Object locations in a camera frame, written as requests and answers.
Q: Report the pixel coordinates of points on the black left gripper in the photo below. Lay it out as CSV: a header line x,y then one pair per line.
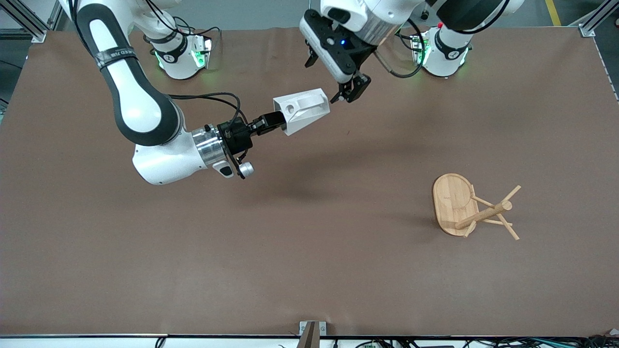
x,y
356,86

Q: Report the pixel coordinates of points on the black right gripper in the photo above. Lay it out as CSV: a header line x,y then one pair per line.
x,y
237,137

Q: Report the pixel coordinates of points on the white faceted cup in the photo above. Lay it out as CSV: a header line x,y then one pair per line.
x,y
304,111

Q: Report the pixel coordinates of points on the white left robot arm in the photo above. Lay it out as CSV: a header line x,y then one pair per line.
x,y
449,53

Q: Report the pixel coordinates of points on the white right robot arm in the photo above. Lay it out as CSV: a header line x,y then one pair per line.
x,y
140,106

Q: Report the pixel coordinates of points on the wooden cup rack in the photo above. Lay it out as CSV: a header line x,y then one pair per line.
x,y
452,203

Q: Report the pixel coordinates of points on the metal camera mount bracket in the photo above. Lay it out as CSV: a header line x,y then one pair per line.
x,y
312,333

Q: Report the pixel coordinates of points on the aluminium frame profile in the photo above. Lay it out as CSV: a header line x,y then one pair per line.
x,y
29,21
592,24

